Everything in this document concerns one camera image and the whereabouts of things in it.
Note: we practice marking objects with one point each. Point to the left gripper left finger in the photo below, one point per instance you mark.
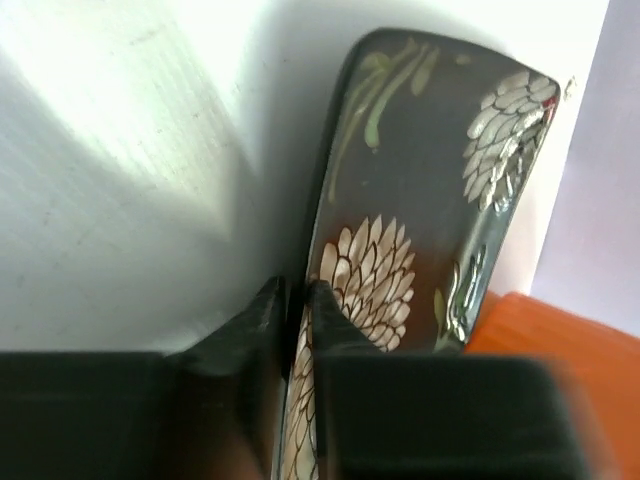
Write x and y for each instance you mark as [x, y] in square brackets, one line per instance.
[208, 412]

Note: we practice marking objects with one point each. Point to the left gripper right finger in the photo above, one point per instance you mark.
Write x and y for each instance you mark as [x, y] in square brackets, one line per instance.
[412, 414]

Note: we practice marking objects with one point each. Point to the orange plastic bin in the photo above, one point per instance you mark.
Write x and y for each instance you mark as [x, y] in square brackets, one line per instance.
[605, 360]

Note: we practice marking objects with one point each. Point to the black floral square plate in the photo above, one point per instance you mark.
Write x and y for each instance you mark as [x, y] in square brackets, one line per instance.
[430, 145]

